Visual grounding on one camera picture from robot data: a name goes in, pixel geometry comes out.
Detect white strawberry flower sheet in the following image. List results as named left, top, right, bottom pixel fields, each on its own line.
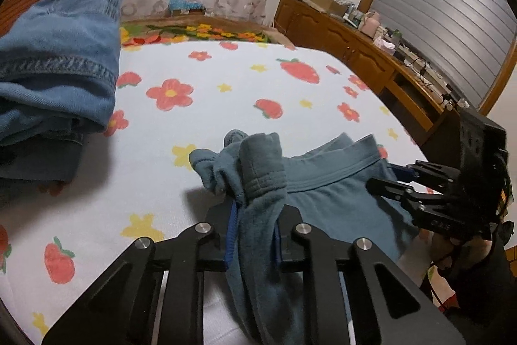
left=1, top=41, right=422, bottom=344

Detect cardboard box on cabinet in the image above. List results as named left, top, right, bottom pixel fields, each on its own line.
left=309, top=0, right=348, bottom=16

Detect grey window blind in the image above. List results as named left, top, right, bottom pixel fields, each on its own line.
left=371, top=0, right=516, bottom=106

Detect pink thermos jug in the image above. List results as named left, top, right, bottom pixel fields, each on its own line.
left=359, top=11, right=380, bottom=38

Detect teal green shorts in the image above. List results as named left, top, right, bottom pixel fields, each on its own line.
left=187, top=129, right=422, bottom=345

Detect pink tissue box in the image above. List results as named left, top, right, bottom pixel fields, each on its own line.
left=373, top=38, right=396, bottom=56

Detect folded blue jeans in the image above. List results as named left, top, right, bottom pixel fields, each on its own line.
left=1, top=0, right=122, bottom=182

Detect wooden sideboard cabinet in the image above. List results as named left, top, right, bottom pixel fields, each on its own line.
left=274, top=0, right=460, bottom=145

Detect person's right hand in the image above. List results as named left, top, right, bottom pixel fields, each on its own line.
left=429, top=233, right=491, bottom=270

